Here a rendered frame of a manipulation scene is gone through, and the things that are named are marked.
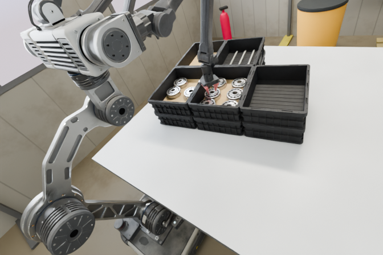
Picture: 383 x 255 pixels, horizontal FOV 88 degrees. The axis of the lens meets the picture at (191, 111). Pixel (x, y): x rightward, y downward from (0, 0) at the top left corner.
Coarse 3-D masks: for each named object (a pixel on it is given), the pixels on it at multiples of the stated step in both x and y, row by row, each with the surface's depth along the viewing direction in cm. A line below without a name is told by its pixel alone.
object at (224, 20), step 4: (220, 8) 315; (224, 8) 313; (224, 12) 319; (220, 16) 324; (224, 16) 319; (228, 16) 322; (220, 20) 328; (224, 20) 322; (228, 20) 324; (224, 24) 327; (228, 24) 328; (224, 28) 331; (228, 28) 331; (224, 32) 336; (228, 32) 335; (224, 36) 342; (228, 36) 339
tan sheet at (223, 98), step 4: (228, 80) 137; (232, 80) 135; (228, 84) 133; (224, 88) 131; (228, 88) 130; (232, 88) 129; (224, 92) 128; (224, 96) 125; (220, 100) 123; (224, 100) 122; (216, 104) 122; (220, 104) 121
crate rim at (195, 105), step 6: (216, 66) 135; (222, 66) 133; (228, 66) 131; (234, 66) 129; (240, 66) 128; (246, 66) 125; (252, 66) 123; (246, 84) 112; (192, 96) 117; (240, 102) 102; (204, 108) 110; (210, 108) 108; (216, 108) 106; (222, 108) 104; (228, 108) 102; (234, 108) 100
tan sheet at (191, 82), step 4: (188, 80) 151; (192, 80) 149; (196, 80) 148; (188, 84) 147; (192, 84) 145; (196, 84) 144; (184, 88) 144; (180, 96) 138; (184, 96) 137; (164, 100) 140; (168, 100) 139; (172, 100) 138; (176, 100) 136; (180, 100) 135; (184, 100) 134
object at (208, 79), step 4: (212, 72) 116; (204, 76) 117; (208, 76) 115; (212, 76) 117; (216, 76) 120; (200, 80) 122; (204, 80) 120; (208, 80) 117; (212, 80) 118; (216, 80) 119; (204, 84) 117
